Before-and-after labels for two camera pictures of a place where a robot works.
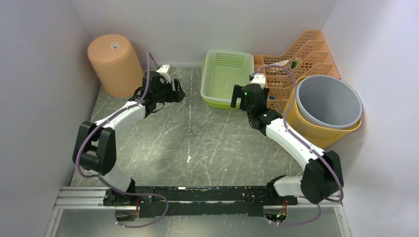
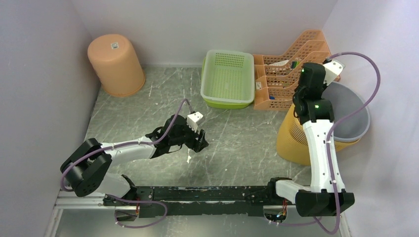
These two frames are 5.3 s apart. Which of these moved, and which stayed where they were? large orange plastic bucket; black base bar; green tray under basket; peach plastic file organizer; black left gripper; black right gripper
Moved: black left gripper; black right gripper
Stayed: large orange plastic bucket; peach plastic file organizer; black base bar; green tray under basket
